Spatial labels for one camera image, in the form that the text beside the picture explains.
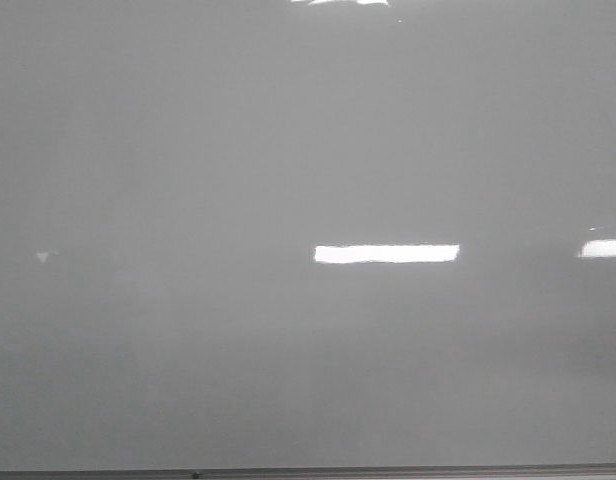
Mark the white glossy whiteboard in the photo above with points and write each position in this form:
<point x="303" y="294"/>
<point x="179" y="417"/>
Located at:
<point x="241" y="234"/>

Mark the grey whiteboard bottom frame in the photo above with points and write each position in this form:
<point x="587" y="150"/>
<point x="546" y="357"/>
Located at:
<point x="546" y="471"/>

